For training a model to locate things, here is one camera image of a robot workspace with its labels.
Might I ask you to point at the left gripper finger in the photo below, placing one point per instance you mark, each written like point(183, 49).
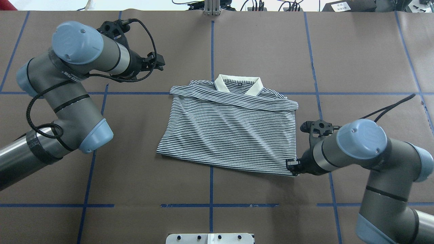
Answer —
point(154, 59)
point(158, 67)

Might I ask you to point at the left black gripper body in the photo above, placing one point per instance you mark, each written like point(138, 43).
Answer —
point(136, 63)

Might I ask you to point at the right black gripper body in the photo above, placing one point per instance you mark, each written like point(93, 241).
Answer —
point(307, 160)

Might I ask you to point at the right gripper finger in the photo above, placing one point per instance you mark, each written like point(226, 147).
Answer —
point(295, 171)
point(294, 161)

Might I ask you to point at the blue white striped polo shirt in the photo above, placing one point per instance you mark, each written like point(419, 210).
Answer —
point(232, 122)

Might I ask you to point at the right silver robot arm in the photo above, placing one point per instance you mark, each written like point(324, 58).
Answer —
point(384, 216)

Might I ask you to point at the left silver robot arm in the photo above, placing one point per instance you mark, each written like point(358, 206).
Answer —
point(61, 114)

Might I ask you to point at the long black box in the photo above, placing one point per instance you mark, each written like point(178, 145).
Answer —
point(350, 6)

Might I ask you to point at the aluminium frame post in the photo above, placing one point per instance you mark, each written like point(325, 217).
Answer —
point(212, 7)

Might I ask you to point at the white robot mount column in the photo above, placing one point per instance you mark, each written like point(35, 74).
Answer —
point(210, 238)

